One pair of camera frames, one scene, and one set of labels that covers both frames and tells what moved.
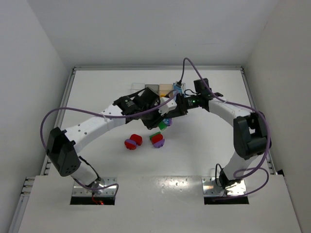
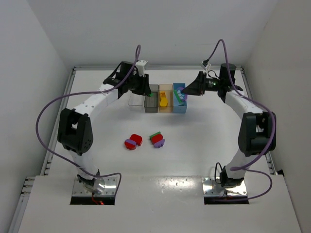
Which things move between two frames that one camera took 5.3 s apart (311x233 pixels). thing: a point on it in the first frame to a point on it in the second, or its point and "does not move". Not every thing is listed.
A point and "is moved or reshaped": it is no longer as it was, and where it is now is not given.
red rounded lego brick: (155, 138) does not move
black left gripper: (150, 119) to (141, 84)
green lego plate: (153, 135) does not move
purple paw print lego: (167, 121) is moved or reshaped
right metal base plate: (234, 193) does not move
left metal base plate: (81, 195) does not move
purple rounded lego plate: (159, 144) does not move
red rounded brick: (134, 140) does not move
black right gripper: (175, 112) to (201, 82)
